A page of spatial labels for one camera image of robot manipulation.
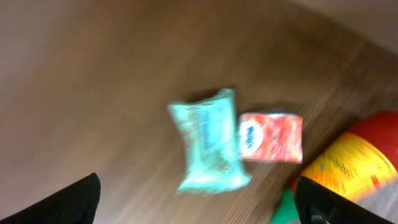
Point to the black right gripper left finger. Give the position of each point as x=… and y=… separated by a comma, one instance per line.
x=75, y=204

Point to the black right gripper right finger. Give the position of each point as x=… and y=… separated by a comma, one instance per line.
x=318, y=205

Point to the red sauce bottle green cap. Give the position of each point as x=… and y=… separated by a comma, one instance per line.
x=360, y=162

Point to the red white tissue pack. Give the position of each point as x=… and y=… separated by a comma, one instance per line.
x=271, y=137

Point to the light blue wipes pack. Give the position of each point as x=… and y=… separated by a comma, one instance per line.
x=208, y=128

